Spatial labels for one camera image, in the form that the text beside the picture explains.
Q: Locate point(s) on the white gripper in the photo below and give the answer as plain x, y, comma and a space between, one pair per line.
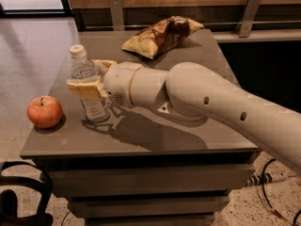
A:
118, 83

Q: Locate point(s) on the clear plastic water bottle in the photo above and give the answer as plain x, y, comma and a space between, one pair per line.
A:
84, 69

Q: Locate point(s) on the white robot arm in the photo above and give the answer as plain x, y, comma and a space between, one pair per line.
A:
189, 92

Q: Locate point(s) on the red apple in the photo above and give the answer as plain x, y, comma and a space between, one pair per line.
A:
45, 112

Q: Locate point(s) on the brown yellow chip bag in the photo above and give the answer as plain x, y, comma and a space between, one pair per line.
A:
161, 37

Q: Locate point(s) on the grey drawer cabinet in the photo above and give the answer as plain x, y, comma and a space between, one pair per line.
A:
137, 169

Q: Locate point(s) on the black headphones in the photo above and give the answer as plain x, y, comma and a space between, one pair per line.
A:
13, 188

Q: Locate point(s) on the white power strip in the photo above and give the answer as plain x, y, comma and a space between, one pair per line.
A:
266, 178

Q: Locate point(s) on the left metal wall bracket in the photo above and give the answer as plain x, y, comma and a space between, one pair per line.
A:
116, 9

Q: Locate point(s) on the metal wall bracket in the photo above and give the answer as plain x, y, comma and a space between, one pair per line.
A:
116, 9
244, 27

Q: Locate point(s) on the right metal wall bracket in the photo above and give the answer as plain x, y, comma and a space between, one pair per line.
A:
244, 27

